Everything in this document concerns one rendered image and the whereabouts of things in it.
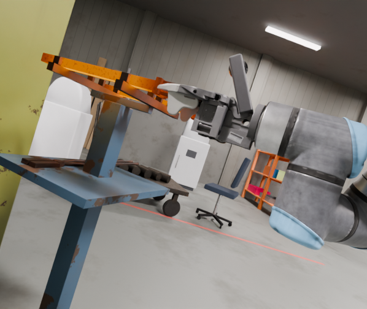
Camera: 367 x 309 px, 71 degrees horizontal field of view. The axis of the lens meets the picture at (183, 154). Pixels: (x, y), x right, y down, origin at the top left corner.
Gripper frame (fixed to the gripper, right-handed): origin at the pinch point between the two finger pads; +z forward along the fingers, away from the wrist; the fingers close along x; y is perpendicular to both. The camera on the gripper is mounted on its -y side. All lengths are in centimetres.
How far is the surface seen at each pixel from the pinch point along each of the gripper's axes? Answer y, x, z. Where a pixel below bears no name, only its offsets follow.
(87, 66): -0.2, -1.3, 22.1
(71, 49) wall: -123, 440, 532
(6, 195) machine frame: 47, 14, 55
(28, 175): 27.3, -7.7, 22.5
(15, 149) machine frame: 30, 13, 55
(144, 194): 27.0, 15.1, 5.3
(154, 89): 1.2, -2.1, 2.4
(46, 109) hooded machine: 24, 189, 256
